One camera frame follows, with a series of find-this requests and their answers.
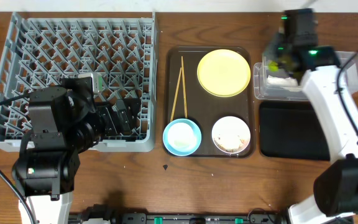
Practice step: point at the white bowl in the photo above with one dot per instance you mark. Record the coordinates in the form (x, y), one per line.
(231, 135)

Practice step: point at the dark brown serving tray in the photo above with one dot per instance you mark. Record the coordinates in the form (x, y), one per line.
(205, 109)

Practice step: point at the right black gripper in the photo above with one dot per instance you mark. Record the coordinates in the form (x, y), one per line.
(277, 42)

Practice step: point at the grey plastic dishwasher rack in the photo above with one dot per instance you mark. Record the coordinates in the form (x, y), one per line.
(40, 52)

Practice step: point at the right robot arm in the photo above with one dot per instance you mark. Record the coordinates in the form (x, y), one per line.
(319, 72)

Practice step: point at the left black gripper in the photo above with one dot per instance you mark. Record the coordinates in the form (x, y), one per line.
(110, 118)

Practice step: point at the light blue bowl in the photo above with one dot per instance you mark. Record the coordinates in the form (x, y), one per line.
(189, 151)

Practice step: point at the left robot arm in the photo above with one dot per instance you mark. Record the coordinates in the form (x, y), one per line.
(66, 121)

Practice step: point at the green snack wrapper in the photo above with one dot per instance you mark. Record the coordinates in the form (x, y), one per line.
(273, 66)

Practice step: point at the yellow round plate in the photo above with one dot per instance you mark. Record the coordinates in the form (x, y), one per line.
(223, 73)

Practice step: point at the small white cup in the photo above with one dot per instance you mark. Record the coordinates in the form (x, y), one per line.
(181, 136)

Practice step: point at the black waste tray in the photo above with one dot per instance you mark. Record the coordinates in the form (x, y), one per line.
(291, 130)

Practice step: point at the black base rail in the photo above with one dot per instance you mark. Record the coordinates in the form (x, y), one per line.
(107, 215)

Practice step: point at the clear plastic bin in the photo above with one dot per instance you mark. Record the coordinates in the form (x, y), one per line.
(264, 91)

